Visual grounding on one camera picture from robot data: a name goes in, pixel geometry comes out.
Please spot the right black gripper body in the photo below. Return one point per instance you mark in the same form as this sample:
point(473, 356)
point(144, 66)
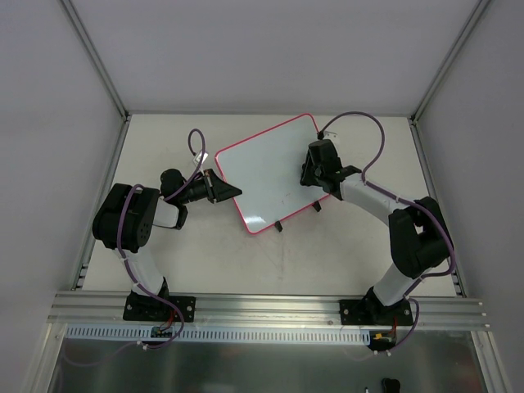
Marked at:
point(313, 170)

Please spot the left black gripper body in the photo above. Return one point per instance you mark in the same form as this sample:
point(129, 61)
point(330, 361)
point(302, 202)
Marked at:
point(211, 186)

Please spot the pink framed whiteboard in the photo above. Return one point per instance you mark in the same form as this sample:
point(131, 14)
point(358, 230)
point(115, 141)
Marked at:
point(266, 167)

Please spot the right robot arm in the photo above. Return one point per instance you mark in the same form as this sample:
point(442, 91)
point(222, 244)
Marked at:
point(419, 239)

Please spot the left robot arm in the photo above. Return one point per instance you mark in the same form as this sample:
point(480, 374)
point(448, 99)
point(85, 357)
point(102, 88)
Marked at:
point(124, 224)

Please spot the black knob at bottom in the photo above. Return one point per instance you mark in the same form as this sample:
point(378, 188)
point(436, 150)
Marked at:
point(391, 385)

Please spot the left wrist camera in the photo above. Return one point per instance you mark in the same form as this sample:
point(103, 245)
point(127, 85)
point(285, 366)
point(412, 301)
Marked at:
point(200, 157)

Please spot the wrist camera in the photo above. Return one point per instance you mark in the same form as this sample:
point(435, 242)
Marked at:
point(200, 157)
point(329, 135)

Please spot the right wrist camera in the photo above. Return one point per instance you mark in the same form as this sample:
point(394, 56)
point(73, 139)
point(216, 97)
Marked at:
point(329, 135)

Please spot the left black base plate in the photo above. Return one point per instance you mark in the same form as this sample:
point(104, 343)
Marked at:
point(140, 308)

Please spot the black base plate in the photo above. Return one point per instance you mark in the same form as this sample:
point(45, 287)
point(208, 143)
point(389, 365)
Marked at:
point(368, 313)
point(140, 308)

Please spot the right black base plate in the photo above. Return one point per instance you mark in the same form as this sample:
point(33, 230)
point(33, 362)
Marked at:
point(368, 313)

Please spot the white slotted cable duct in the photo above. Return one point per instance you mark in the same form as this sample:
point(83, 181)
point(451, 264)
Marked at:
point(258, 335)

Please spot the left aluminium frame post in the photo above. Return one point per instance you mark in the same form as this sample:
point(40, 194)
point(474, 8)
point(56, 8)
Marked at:
point(81, 31)

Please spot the aluminium frame post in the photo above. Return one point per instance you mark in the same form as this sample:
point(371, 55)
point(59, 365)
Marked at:
point(475, 17)
point(81, 31)

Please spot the aluminium mounting rail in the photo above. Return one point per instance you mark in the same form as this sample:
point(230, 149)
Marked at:
point(249, 311)

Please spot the right aluminium frame post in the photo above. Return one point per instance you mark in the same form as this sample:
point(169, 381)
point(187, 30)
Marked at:
point(475, 17)

